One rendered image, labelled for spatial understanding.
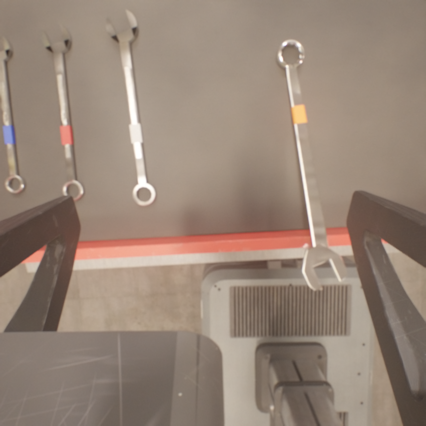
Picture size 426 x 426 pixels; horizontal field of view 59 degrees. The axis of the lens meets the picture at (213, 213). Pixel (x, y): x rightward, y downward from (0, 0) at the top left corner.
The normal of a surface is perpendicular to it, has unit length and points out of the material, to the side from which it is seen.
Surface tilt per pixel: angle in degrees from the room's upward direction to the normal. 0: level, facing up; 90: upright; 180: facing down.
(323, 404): 90
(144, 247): 0
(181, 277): 0
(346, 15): 0
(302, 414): 90
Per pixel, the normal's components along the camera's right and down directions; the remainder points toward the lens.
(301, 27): 0.00, 0.11
